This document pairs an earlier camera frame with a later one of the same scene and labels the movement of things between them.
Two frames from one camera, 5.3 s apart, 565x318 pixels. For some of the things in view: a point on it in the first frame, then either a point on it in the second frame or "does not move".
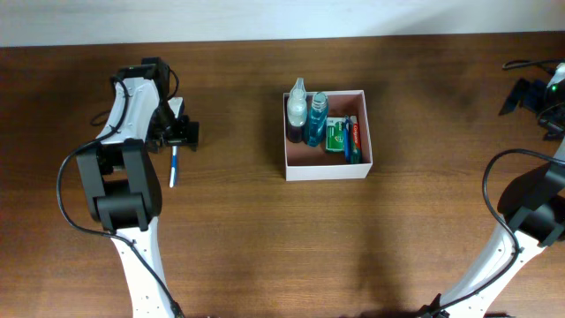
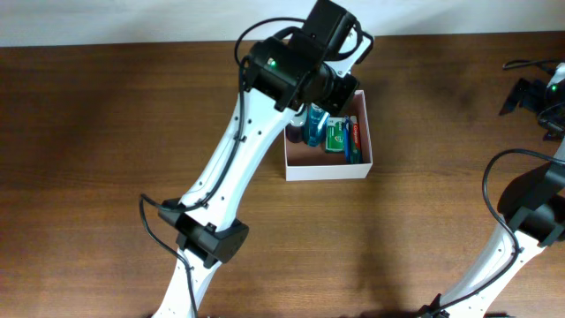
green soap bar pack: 335,133 does not move
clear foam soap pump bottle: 297,112 does not move
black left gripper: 179,133 → 345,100
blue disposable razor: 348,139 does not move
